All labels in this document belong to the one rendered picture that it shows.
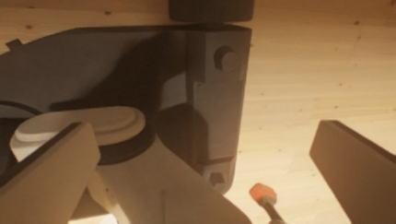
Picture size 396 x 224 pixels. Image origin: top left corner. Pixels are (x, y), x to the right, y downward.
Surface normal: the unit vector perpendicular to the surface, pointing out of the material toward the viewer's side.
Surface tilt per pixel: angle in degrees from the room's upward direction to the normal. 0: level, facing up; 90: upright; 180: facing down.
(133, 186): 90
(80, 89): 0
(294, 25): 0
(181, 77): 0
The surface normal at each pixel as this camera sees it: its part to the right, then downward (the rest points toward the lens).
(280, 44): 0.22, 0.47
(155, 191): 0.00, -0.88
